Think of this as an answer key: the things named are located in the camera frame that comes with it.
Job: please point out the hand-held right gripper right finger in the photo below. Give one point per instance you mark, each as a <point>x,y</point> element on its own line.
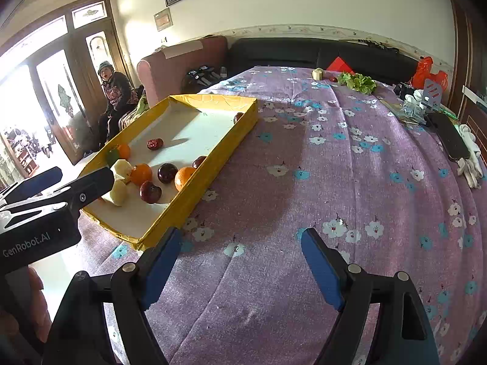
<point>321,270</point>

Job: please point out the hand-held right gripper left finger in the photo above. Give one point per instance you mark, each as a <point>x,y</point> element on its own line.
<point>163,266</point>

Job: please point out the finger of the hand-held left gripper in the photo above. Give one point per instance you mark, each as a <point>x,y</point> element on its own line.
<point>38,180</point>
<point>91,188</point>

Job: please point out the large pale apple chunk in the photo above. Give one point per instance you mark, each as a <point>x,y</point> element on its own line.
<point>118,194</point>

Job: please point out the ridged pale apple chunk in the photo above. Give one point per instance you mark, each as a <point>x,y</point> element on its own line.
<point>121,169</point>

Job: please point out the orange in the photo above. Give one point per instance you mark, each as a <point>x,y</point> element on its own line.
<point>123,151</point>
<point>183,177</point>
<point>140,173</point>

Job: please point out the dark red plum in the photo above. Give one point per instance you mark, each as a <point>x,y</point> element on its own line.
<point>167,172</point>
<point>199,161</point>
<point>238,117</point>
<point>150,192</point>

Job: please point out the red jujube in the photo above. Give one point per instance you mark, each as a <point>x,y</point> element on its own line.
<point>155,144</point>

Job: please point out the yellow cardboard box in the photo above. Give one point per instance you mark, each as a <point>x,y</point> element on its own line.
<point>205,182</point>

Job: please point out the person's left hand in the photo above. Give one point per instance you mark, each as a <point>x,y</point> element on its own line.
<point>40,300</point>

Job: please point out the green fruit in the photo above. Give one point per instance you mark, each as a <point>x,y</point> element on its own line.
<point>111,157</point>

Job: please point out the purple floral tablecloth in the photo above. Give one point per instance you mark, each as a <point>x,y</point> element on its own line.
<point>304,167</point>

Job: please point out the pink armchair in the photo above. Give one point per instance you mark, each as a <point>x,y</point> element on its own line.
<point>171,76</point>

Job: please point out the wooden glass door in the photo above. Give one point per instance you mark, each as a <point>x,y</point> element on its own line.
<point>76,45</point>

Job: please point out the black items on armchair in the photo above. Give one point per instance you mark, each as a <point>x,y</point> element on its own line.
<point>201,76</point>

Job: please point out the clear plastic bag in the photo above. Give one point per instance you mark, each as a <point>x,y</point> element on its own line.
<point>413,112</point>

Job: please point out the small framed certificate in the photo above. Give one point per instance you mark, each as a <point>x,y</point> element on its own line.
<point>163,19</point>

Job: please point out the black smartphone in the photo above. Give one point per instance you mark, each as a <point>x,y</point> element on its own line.
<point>451,137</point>

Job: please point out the white gloves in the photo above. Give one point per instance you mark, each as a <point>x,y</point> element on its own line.
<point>470,156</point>

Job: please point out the green lettuce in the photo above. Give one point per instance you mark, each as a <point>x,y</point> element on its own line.
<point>357,81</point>

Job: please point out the black device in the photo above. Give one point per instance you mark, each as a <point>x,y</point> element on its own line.
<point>403,89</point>

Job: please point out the red paper box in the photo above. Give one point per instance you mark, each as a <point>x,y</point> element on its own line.
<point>340,64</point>

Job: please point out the grey phone stand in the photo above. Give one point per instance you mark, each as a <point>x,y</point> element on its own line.
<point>433,93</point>

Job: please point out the black sofa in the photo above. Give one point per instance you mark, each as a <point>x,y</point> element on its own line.
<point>274,53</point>

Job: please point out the orange plastic bag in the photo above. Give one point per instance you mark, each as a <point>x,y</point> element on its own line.
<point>426,71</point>

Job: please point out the wooden cabinet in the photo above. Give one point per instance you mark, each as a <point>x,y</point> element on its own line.
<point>466,45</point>

